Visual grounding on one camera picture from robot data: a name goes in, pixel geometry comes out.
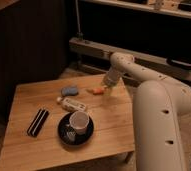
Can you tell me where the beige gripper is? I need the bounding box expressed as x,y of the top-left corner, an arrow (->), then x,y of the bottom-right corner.
103,68 -> 120,87

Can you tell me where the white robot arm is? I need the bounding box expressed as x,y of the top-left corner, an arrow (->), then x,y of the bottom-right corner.
103,52 -> 191,171

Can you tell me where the white ceramic cup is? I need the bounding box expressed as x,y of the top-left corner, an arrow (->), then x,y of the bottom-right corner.
69,111 -> 89,135

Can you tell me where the wooden low table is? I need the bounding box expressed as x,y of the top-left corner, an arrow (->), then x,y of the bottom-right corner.
0,73 -> 137,171

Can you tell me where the black saucer plate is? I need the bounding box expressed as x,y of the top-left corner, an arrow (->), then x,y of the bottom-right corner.
57,112 -> 95,146

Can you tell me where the black striped case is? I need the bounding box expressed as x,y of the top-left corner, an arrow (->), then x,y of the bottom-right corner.
27,109 -> 49,137

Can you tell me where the grey long bench rail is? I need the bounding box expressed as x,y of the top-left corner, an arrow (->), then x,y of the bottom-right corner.
68,36 -> 191,84

